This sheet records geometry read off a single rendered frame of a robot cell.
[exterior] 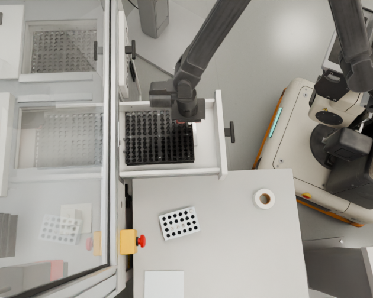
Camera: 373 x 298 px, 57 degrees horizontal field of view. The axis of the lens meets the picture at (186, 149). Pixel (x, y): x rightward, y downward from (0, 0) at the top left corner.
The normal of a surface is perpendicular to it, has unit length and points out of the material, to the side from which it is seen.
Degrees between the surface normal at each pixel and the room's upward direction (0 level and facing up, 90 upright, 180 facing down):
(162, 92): 67
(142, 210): 0
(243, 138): 0
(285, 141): 0
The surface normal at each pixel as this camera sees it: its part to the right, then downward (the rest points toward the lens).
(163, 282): 0.03, -0.25
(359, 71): -0.06, 0.78
